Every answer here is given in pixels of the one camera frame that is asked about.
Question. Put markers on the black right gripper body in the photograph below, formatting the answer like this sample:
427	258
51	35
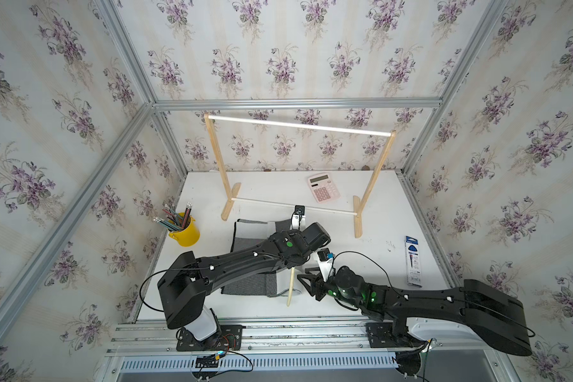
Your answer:
331	289

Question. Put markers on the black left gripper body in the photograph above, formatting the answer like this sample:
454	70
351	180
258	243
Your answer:
290	238

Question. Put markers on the black white checkered scarf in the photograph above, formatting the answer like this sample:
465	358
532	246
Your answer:
247	234

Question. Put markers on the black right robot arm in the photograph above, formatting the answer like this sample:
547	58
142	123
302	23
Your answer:
497	318

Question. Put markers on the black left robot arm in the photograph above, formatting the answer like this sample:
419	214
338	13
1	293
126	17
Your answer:
184	286

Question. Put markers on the pink calculator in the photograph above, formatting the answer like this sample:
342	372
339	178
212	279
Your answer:
323	188

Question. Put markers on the wooden clothes rack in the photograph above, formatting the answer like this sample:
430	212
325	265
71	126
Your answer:
359	203

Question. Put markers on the blue white packaged item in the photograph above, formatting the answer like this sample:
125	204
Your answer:
414	274

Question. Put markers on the yellow pencil cup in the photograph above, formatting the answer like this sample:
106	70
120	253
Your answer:
188	236

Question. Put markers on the colored pencils bundle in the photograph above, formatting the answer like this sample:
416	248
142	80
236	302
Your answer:
174	221

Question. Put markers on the small electronics board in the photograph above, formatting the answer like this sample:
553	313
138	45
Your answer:
211	361

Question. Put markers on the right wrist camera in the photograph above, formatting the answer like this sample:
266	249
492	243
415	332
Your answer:
325	262

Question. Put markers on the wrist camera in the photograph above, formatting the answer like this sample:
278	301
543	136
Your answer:
325	262
299	211

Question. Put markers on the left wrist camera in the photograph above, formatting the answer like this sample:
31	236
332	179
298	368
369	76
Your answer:
299	211

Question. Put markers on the aluminium mounting rail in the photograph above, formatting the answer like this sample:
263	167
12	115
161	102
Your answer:
302	335

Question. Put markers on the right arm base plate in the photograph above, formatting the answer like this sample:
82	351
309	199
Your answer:
381	335

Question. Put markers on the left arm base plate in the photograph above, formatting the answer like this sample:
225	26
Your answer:
228	337

